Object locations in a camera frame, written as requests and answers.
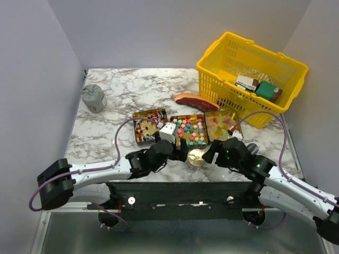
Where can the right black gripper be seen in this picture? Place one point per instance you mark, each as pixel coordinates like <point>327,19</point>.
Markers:
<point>216,146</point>

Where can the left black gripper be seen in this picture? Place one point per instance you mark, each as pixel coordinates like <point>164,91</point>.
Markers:
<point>180,155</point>

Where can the round jar lid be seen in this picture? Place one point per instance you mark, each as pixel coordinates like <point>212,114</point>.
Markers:
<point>195,158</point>

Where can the small glass jar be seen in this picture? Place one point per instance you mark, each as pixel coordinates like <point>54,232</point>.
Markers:
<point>197,167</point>

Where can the tin of star candies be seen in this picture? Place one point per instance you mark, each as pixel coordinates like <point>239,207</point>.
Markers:
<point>192,129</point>

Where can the tin of popsicle gummies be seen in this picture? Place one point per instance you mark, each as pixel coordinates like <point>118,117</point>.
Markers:
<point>218,123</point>

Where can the tin of lollipops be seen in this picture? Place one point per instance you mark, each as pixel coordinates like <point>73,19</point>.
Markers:
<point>144,130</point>

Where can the metal candy scoop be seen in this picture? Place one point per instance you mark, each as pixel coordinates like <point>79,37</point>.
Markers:
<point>253,148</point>

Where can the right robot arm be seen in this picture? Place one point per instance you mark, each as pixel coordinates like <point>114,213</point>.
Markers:
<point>276,188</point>

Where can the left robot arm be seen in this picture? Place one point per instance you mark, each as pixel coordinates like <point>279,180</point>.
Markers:
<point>57,183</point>

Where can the fake bacon slab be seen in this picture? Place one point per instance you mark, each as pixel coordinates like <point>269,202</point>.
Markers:
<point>196,101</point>

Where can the black white packet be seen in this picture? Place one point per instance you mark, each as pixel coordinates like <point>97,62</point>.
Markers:
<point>247,83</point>

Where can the yellow shopping basket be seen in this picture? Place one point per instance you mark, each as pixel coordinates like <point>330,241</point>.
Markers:
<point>232,55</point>

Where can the green box in basket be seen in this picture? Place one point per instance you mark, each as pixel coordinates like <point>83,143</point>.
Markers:
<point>265,90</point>

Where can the brown chocolate bar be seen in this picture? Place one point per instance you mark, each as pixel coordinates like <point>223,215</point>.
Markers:
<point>276,94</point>

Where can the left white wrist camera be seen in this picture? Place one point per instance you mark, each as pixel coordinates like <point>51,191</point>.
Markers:
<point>168,132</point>

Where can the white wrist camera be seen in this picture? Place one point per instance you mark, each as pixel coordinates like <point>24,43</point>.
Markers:
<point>168,132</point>
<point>238,135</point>

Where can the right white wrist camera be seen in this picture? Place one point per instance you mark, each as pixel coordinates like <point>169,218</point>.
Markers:
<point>238,135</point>

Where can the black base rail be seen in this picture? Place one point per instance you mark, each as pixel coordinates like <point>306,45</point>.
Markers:
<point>185,201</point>

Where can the grey drawstring pouch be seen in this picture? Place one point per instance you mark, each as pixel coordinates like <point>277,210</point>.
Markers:
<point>94,98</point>

